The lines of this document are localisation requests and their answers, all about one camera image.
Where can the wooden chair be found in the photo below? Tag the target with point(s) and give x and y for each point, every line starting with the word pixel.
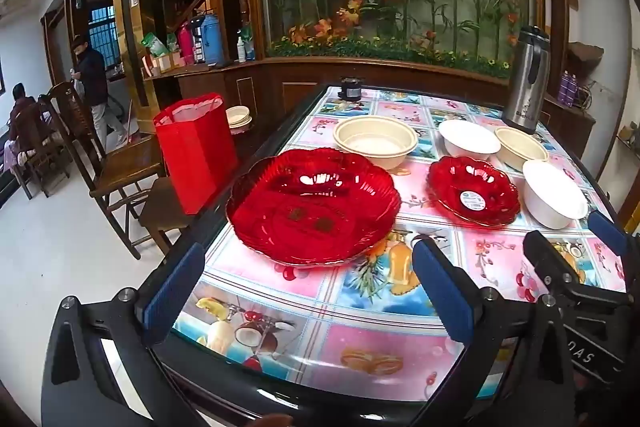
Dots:
pixel 120 167
pixel 42 147

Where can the purple bottles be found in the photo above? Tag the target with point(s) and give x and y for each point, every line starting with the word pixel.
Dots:
pixel 569 89

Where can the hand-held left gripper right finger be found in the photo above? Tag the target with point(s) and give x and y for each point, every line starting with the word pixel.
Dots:
pixel 442 294

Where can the wooden stool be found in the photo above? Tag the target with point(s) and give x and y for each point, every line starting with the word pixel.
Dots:
pixel 160 207

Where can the pink thermos flask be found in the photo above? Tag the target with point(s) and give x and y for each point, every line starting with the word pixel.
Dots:
pixel 186 44

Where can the white bowl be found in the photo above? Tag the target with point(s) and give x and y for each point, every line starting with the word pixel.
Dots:
pixel 552 197
pixel 467 138

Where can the stainless steel thermos jug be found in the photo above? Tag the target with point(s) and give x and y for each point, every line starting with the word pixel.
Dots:
pixel 527 87

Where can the small cream bowl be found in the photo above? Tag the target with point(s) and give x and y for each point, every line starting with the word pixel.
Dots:
pixel 520 147

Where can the fruit print tablecloth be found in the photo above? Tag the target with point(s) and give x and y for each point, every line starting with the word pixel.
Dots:
pixel 350 322

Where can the stack of cream bowls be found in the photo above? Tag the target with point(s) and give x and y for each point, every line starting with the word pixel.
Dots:
pixel 239 117

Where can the blue thermos flask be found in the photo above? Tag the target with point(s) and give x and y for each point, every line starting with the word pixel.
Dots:
pixel 213 39

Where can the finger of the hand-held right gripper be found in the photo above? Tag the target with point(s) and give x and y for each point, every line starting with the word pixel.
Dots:
pixel 606 229
pixel 550 257

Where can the red gift bag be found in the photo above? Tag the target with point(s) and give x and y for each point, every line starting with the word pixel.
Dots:
pixel 197 157

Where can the large cream bowl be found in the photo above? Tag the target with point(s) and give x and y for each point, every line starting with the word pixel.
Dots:
pixel 375 142

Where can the small black device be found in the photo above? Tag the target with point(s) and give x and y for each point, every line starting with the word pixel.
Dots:
pixel 350 89

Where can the small red plastic plate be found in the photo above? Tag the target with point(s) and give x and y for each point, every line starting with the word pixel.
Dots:
pixel 472 192

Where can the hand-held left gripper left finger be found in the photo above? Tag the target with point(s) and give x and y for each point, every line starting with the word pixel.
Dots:
pixel 172 294

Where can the large red plastic plate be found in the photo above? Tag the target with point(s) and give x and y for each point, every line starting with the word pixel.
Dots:
pixel 310 207

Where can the green packet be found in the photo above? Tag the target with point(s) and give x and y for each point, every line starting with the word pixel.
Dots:
pixel 155 44

